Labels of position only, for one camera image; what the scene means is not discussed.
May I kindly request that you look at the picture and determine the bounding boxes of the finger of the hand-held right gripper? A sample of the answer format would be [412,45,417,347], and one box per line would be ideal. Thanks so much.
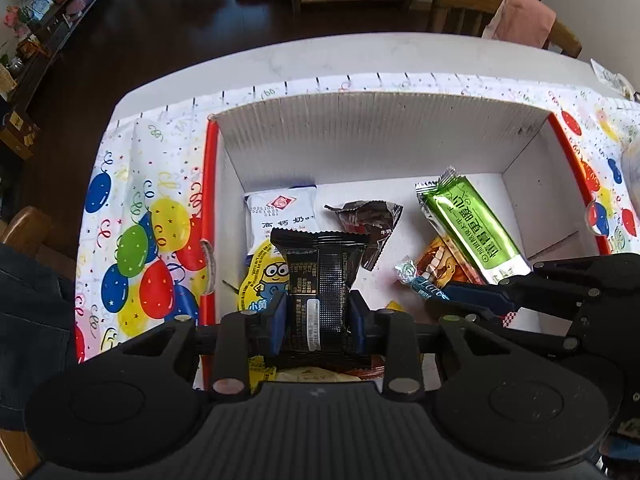
[442,282,581,343]
[531,254,640,286]

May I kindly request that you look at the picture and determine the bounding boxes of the dark jacket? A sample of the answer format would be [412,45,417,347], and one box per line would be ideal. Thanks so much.
[0,242,77,431]

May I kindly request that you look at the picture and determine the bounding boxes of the black snack packet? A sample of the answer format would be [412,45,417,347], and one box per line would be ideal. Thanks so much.
[270,227,368,361]

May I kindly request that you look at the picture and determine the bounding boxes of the white biscuit packet blue edges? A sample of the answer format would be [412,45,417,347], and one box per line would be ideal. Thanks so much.
[244,185,319,266]

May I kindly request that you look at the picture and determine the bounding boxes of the brown foil snack packet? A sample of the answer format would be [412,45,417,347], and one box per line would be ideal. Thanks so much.
[324,200,404,272]

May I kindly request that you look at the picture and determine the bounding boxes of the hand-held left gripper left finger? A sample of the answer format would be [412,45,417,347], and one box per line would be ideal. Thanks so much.
[135,292,288,400]

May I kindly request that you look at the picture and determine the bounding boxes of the clear plastic bag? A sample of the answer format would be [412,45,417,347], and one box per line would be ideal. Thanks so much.
[620,135,640,187]

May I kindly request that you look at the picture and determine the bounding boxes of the green snack bar packet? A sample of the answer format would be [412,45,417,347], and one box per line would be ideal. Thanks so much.
[415,166,533,286]

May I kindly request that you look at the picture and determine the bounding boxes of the pink cloth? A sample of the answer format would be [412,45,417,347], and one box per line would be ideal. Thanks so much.
[482,0,557,50]

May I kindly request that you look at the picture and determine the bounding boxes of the wooden chair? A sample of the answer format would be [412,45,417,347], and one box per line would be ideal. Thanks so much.
[427,0,583,58]
[0,205,76,480]

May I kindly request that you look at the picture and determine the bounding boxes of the red cardboard box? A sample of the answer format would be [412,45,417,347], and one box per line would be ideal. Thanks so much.
[199,91,615,391]

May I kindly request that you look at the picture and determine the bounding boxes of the beige snack packet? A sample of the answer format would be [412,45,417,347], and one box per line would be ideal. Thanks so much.
[275,366,363,384]

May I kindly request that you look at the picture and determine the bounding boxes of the orange snack packet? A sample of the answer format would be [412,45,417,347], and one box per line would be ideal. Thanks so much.
[415,236,487,288]

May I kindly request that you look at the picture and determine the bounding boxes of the brown cardboard carton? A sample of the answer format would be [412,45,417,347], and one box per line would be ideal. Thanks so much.
[0,110,41,161]

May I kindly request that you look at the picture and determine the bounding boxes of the balloon print tablecloth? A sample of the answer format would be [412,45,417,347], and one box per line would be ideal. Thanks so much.
[74,72,640,391]

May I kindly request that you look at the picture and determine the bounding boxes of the red white checkered packet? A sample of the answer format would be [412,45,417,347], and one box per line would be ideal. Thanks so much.
[501,309,542,333]

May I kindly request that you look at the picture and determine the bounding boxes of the long low cabinet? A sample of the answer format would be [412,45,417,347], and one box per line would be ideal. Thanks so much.
[0,0,113,86]

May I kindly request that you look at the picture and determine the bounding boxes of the small printed paper packet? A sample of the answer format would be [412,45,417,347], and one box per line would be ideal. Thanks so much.
[590,58,637,98]

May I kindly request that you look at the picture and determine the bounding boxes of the blue white candy wrapper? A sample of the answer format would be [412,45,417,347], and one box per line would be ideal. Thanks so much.
[392,256,451,302]

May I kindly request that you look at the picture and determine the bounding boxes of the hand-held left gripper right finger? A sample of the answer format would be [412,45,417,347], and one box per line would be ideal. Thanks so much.
[347,290,506,396]

